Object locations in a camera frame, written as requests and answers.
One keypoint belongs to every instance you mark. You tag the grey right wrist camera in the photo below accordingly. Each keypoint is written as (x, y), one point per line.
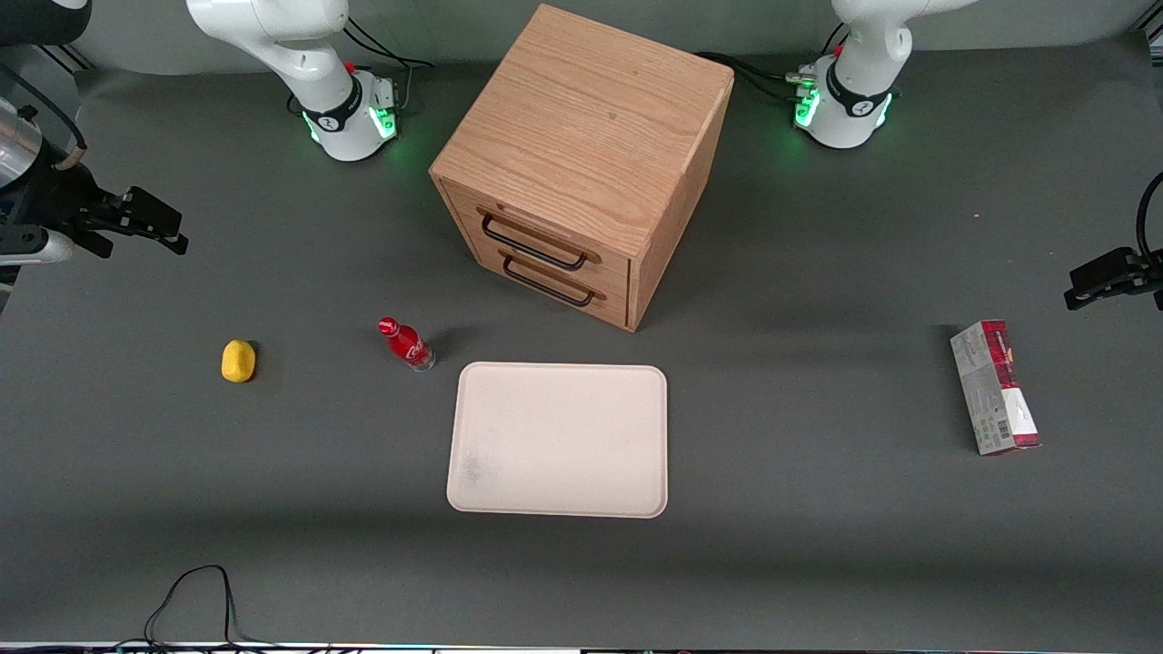
(36, 245)

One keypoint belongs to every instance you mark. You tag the wooden drawer cabinet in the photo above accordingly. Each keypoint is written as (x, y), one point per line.
(581, 127)

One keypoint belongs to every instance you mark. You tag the red and grey carton box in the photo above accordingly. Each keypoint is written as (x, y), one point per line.
(995, 391)

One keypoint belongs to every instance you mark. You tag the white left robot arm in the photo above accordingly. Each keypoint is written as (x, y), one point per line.
(859, 82)

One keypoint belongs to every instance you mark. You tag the yellow lemon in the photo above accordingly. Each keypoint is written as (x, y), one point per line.
(238, 361)

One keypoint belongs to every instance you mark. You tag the beige rectangular tray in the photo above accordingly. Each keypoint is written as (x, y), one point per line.
(559, 440)

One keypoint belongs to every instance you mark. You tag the red coke bottle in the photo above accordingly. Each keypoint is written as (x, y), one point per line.
(405, 343)

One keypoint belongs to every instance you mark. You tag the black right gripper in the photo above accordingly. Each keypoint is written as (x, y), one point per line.
(56, 202)

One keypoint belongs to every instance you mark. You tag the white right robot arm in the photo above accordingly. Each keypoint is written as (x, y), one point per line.
(304, 54)

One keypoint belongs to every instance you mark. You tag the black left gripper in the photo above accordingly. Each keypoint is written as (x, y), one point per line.
(1119, 272)

